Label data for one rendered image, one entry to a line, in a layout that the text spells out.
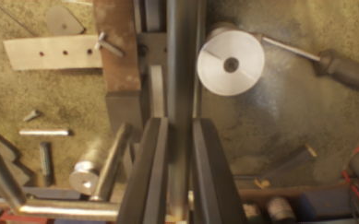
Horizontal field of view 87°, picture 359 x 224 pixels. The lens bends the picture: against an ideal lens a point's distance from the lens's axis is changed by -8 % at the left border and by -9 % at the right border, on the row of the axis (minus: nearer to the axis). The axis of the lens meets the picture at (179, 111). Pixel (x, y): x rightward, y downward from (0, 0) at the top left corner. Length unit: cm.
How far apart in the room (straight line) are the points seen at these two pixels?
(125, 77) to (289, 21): 19
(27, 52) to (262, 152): 33
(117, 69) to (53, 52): 8
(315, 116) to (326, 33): 12
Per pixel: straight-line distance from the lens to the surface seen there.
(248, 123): 30
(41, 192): 200
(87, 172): 31
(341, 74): 29
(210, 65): 16
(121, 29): 17
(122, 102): 18
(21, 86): 33
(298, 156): 36
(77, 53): 22
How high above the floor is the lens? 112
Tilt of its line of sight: 59 degrees down
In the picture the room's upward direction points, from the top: 180 degrees clockwise
